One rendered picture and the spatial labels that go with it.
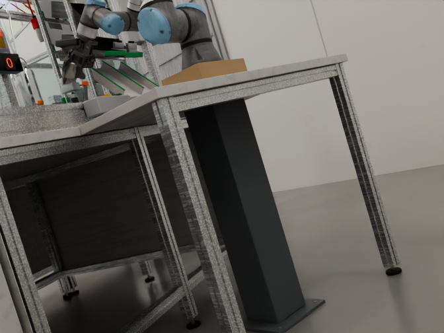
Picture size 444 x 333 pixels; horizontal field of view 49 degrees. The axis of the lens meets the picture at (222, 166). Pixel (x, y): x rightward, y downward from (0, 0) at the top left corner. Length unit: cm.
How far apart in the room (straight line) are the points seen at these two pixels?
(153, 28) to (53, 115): 44
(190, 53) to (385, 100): 280
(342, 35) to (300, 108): 82
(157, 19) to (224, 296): 89
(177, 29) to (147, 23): 10
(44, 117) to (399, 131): 322
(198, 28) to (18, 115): 67
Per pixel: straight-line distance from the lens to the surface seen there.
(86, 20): 204
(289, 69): 166
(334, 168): 475
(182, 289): 199
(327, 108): 465
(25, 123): 164
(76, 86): 211
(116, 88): 225
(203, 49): 176
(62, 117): 176
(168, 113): 131
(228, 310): 137
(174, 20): 171
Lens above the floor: 67
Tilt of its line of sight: 3 degrees down
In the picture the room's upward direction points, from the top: 17 degrees counter-clockwise
